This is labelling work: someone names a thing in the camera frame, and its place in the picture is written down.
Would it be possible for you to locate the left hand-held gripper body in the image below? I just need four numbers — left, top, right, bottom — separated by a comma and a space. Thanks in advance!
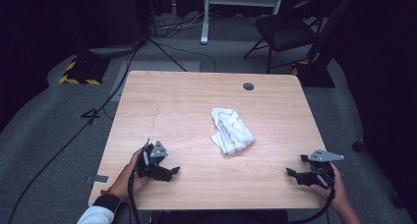
135, 140, 173, 183

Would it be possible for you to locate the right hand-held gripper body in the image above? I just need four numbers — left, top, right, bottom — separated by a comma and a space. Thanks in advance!
296, 148, 345, 189

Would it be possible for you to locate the white towel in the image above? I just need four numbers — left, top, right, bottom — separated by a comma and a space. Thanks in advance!
209, 106, 257, 156

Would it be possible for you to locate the person's right hand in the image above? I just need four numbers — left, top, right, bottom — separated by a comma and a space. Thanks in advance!
309, 162, 351, 215

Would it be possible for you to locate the person's left hand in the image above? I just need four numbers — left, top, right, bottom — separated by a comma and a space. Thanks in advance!
107, 148, 152, 202

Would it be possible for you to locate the black caster wheel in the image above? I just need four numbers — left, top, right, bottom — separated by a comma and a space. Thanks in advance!
351, 139, 366, 153

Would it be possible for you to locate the grey tape piece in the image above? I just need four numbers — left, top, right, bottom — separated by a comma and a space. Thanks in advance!
85, 174, 110, 185

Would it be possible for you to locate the yellow-striped black stand base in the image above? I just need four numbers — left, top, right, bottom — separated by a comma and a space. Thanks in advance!
290, 59, 336, 88
58, 55, 112, 86

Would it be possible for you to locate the black folding chair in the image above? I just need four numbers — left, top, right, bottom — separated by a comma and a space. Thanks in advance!
242, 0, 328, 75

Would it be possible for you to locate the black slanted stand pole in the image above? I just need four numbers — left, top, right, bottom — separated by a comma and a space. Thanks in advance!
308, 0, 360, 65

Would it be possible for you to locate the black computer tower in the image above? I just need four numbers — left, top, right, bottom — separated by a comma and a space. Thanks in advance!
96, 0, 153, 45

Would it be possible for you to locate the right hand-held gripper cable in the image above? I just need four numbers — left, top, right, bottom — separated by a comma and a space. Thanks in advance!
289, 173, 337, 224

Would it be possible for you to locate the hand-held gripper cable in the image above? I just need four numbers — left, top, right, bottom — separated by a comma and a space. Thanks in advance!
289, 173, 337, 224
127, 148, 148, 224

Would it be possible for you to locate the left hand-held gripper cable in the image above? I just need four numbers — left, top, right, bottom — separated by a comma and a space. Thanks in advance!
127, 148, 148, 224

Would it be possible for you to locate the long black floor cable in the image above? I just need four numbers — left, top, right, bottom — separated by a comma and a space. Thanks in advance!
7, 46, 141, 224

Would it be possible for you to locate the thin black floor cable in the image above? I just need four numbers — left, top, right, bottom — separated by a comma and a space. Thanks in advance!
153, 40, 217, 74

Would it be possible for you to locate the bundle of floor cables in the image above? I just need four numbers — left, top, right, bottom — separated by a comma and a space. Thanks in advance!
150, 7, 214, 39

